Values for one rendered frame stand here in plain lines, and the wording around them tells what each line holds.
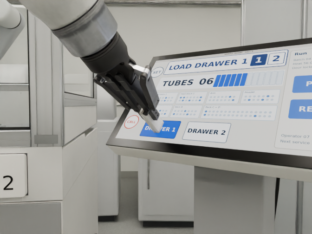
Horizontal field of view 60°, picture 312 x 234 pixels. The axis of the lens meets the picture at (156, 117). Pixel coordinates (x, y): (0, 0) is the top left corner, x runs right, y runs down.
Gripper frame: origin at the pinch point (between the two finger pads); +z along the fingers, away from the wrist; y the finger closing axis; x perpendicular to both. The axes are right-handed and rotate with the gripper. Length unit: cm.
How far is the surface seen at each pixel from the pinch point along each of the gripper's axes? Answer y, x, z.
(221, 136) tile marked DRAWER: -14.4, 1.0, 3.8
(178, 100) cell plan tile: -1.8, -8.3, 3.8
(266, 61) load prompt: -19.4, -19.2, 3.8
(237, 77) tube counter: -14.2, -14.7, 3.8
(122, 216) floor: 136, -12, 175
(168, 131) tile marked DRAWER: -2.6, 0.5, 3.8
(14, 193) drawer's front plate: 35.7, 22.4, 4.4
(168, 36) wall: 172, -256, 153
